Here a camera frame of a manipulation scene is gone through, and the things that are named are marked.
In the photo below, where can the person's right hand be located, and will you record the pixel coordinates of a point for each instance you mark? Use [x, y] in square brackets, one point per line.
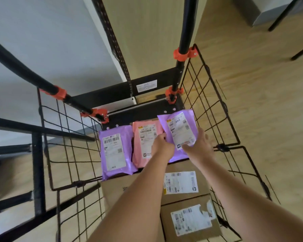
[200, 153]

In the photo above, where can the person's left hand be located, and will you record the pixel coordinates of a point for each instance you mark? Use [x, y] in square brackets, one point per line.
[162, 149]

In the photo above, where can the pink mailer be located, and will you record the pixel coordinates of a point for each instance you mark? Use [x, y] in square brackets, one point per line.
[146, 148]

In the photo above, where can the purple mailer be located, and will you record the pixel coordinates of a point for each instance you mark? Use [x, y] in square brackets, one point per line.
[113, 151]
[181, 128]

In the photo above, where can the cardboard box long yellow-tag label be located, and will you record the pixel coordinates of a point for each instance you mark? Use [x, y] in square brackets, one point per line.
[181, 182]

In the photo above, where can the long cosmetics organiser box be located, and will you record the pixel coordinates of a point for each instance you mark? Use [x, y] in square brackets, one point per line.
[113, 191]

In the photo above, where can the cardboard box short red-tag label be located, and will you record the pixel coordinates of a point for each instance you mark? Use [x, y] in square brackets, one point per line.
[192, 219]

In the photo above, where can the person's left forearm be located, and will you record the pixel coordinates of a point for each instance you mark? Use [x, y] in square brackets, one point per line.
[131, 206]

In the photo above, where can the person's right forearm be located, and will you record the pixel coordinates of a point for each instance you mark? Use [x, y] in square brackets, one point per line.
[255, 206]

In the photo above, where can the beige cabinet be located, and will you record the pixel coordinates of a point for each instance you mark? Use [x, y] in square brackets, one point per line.
[154, 35]

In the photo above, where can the black low metal table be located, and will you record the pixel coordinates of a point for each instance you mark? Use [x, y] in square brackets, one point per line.
[38, 173]

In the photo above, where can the wooden table black legs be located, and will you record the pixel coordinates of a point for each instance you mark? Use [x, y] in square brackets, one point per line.
[281, 15]

